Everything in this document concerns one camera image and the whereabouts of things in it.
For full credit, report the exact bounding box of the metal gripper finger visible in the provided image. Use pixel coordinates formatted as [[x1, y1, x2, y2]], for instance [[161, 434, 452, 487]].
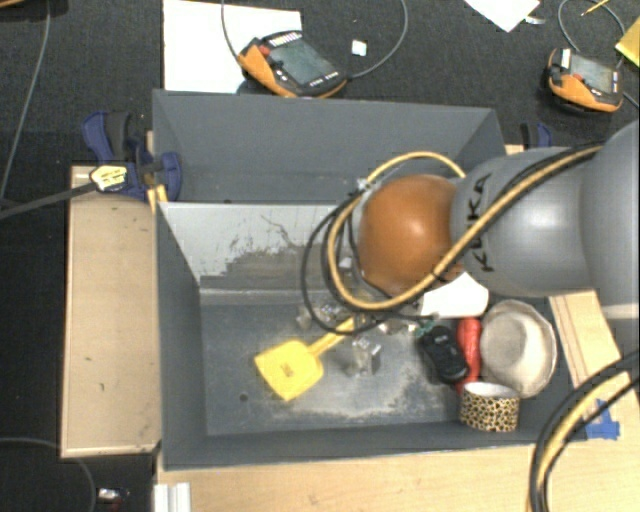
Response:
[[297, 302, 343, 332], [342, 336, 383, 378]]

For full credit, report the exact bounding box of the black computer mouse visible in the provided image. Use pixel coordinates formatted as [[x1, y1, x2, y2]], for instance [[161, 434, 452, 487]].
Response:
[[417, 324, 472, 386]]

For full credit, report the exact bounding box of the yellow toy shovel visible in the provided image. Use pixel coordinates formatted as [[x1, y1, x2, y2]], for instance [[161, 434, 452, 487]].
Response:
[[253, 316, 359, 402]]

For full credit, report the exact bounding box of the red toy figure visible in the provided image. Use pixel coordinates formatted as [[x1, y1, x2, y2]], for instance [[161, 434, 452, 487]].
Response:
[[455, 316, 484, 397]]

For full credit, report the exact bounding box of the leopard print tape roll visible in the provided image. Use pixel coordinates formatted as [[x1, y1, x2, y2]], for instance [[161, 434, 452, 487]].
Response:
[[458, 380, 522, 434]]

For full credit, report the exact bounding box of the beige bowl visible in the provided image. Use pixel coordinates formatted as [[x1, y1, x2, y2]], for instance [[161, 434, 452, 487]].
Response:
[[478, 298, 559, 400]]

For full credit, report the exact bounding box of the grey metal bin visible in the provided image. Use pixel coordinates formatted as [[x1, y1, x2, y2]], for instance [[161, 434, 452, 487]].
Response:
[[150, 88, 577, 472]]

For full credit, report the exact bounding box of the pale wood board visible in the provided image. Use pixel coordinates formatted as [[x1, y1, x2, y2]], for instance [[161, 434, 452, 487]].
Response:
[[59, 164, 164, 460]]

